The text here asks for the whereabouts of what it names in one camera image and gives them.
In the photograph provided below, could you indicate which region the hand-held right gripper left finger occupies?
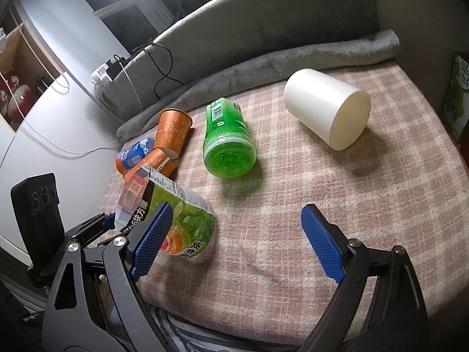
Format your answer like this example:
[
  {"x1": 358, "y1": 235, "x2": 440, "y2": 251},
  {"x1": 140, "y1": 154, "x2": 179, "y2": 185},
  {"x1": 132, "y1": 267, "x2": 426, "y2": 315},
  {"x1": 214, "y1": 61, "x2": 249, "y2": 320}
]
[{"x1": 42, "y1": 202, "x2": 174, "y2": 352}]

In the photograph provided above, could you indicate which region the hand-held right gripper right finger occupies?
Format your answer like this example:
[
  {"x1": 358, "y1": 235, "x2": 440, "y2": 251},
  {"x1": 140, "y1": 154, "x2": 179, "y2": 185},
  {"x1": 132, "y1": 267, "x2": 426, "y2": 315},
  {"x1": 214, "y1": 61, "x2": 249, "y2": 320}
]
[{"x1": 301, "y1": 203, "x2": 430, "y2": 352}]

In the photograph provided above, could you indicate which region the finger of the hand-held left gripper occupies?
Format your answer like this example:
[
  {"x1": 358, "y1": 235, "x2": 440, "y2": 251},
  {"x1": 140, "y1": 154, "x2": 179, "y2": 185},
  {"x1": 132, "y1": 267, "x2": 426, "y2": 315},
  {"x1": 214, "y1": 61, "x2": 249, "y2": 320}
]
[{"x1": 64, "y1": 211, "x2": 118, "y2": 244}]

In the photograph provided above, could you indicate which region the white cup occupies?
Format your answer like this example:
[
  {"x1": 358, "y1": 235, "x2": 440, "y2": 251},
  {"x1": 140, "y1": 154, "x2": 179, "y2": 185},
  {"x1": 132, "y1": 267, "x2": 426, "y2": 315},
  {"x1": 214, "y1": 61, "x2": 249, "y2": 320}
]
[{"x1": 284, "y1": 68, "x2": 372, "y2": 151}]

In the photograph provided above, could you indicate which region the orange patterned paper cup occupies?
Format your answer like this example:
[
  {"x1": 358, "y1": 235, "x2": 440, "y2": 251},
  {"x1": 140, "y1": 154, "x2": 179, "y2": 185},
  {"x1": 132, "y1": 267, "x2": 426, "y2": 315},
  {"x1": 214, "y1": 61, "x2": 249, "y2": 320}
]
[
  {"x1": 155, "y1": 108, "x2": 193, "y2": 158},
  {"x1": 123, "y1": 147, "x2": 179, "y2": 183}
]

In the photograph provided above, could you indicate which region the green drink carton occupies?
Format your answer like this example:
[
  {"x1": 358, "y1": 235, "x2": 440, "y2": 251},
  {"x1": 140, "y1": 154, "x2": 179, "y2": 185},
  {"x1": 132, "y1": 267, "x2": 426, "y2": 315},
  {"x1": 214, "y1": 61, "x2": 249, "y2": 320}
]
[{"x1": 114, "y1": 165, "x2": 216, "y2": 260}]

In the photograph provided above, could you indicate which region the pink plaid blanket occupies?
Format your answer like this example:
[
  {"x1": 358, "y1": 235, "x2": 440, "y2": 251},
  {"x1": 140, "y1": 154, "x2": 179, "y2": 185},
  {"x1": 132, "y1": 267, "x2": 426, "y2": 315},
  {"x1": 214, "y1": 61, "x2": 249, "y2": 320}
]
[{"x1": 98, "y1": 59, "x2": 469, "y2": 325}]

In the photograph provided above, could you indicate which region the blue and orange bottle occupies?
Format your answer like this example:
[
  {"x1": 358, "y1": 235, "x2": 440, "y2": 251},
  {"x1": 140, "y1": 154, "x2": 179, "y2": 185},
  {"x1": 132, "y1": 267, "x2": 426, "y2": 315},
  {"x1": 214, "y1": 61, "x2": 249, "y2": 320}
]
[{"x1": 115, "y1": 136, "x2": 157, "y2": 175}]

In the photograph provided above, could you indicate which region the striped cloth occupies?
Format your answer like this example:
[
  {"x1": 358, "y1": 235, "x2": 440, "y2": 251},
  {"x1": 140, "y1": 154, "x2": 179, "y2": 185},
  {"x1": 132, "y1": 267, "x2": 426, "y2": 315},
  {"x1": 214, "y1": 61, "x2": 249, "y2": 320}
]
[{"x1": 146, "y1": 300, "x2": 239, "y2": 352}]

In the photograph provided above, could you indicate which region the red apple ornament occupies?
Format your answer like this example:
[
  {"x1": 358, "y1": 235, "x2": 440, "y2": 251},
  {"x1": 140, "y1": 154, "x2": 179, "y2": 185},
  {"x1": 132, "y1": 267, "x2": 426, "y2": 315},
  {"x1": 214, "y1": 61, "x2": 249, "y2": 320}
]
[{"x1": 6, "y1": 84, "x2": 36, "y2": 124}]

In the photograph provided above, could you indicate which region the green plastic bottle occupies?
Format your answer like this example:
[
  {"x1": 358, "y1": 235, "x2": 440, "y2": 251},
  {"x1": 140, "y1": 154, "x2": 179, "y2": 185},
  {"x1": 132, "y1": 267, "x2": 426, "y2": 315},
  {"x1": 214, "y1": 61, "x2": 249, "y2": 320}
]
[{"x1": 203, "y1": 97, "x2": 257, "y2": 179}]

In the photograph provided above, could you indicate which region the white power strip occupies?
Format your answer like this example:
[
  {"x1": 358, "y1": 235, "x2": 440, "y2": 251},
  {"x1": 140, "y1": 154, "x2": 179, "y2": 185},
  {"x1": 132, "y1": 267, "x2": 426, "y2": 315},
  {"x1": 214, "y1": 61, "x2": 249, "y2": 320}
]
[{"x1": 90, "y1": 63, "x2": 115, "y2": 86}]

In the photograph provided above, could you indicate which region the black plug adapter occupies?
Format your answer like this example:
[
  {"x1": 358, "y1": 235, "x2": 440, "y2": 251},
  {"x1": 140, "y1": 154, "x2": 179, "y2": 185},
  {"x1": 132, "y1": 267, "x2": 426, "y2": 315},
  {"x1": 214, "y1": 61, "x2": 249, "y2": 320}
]
[{"x1": 106, "y1": 56, "x2": 128, "y2": 81}]

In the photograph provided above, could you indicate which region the wooden shelf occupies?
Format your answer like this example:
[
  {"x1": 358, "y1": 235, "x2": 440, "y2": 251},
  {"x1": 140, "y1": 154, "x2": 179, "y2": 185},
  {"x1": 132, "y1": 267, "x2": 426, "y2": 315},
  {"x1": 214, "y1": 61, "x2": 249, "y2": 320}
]
[{"x1": 0, "y1": 0, "x2": 67, "y2": 133}]

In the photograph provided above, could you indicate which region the grey fleece blanket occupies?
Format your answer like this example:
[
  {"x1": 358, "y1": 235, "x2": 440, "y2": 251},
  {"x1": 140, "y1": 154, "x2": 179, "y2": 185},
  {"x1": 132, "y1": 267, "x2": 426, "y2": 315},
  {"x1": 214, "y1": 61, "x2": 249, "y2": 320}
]
[{"x1": 116, "y1": 29, "x2": 401, "y2": 142}]

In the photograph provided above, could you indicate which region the green snack packet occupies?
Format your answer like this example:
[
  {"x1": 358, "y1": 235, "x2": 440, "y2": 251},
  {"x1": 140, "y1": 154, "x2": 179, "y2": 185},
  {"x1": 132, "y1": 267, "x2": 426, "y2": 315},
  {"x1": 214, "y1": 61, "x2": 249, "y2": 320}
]
[{"x1": 443, "y1": 52, "x2": 469, "y2": 143}]

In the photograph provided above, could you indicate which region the dark window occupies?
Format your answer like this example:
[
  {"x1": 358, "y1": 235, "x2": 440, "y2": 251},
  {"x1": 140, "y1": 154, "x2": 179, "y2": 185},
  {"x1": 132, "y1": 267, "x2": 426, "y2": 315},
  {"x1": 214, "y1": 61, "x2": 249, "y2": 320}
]
[{"x1": 68, "y1": 0, "x2": 184, "y2": 54}]

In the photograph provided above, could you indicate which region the grey upholstered backrest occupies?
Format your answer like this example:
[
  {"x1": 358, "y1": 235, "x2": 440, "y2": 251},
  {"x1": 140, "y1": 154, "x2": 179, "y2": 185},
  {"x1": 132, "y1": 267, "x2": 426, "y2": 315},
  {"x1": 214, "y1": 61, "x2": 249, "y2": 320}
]
[{"x1": 98, "y1": 0, "x2": 382, "y2": 120}]

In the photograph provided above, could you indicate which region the long white cable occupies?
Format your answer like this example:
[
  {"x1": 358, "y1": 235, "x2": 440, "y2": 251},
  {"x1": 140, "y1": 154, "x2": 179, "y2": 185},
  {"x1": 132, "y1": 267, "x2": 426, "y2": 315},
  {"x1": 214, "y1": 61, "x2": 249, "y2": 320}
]
[{"x1": 0, "y1": 69, "x2": 120, "y2": 157}]

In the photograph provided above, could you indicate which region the white bead string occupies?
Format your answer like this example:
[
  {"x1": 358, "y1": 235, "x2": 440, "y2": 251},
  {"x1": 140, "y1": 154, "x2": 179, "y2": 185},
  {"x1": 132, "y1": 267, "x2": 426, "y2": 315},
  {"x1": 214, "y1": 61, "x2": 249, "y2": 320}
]
[{"x1": 10, "y1": 6, "x2": 71, "y2": 97}]

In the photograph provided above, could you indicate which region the short white cable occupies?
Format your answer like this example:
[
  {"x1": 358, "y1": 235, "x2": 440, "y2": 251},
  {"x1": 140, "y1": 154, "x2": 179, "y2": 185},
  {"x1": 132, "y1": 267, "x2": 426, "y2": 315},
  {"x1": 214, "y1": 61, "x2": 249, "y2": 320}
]
[{"x1": 123, "y1": 67, "x2": 144, "y2": 114}]

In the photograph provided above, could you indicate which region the black cable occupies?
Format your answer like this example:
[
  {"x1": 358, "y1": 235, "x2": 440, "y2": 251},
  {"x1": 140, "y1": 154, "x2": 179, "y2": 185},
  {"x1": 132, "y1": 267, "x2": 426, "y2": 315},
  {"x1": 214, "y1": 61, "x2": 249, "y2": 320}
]
[{"x1": 119, "y1": 43, "x2": 186, "y2": 98}]

